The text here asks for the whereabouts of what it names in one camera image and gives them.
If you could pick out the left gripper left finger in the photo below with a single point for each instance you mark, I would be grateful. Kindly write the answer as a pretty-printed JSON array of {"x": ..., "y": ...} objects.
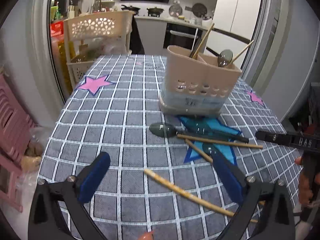
[{"x": 90, "y": 177}]

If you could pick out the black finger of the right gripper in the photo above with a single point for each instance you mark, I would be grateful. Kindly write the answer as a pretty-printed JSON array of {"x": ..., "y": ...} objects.
[{"x": 276, "y": 138}]

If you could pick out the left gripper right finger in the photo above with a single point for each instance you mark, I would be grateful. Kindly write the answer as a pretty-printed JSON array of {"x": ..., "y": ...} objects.
[{"x": 231, "y": 176}]

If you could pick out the black handled spoon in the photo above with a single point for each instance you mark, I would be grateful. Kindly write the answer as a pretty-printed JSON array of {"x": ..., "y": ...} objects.
[
  {"x": 210, "y": 149},
  {"x": 166, "y": 130}
]

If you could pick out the beige plastic utensil holder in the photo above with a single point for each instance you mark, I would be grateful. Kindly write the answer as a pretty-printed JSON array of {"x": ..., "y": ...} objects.
[{"x": 195, "y": 86}]

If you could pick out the person right hand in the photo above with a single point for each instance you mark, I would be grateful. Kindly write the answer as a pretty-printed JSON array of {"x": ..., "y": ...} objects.
[{"x": 305, "y": 193}]

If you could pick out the grey checkered tablecloth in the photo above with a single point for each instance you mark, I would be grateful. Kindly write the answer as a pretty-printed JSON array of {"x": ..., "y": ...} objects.
[{"x": 128, "y": 204}]

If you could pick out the pink plastic stool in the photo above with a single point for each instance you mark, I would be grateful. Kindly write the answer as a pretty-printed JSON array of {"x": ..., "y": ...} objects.
[{"x": 15, "y": 137}]

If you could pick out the black built-in oven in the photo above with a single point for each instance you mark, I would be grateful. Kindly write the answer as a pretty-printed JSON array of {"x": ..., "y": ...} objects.
[{"x": 180, "y": 35}]

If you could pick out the black hanging cloth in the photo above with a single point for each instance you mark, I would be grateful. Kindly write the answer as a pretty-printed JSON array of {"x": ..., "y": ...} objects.
[{"x": 136, "y": 45}]

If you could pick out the beige flower pattern cart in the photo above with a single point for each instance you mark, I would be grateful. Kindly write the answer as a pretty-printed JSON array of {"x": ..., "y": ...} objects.
[{"x": 90, "y": 36}]

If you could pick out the white refrigerator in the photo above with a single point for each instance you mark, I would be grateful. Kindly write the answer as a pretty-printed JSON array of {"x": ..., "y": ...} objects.
[{"x": 234, "y": 27}]

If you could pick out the black wok on stove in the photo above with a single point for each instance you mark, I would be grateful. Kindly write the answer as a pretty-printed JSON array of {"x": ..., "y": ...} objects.
[{"x": 130, "y": 8}]

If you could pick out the black pot on stove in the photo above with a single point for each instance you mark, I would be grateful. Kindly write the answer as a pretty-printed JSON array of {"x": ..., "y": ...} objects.
[{"x": 155, "y": 11}]

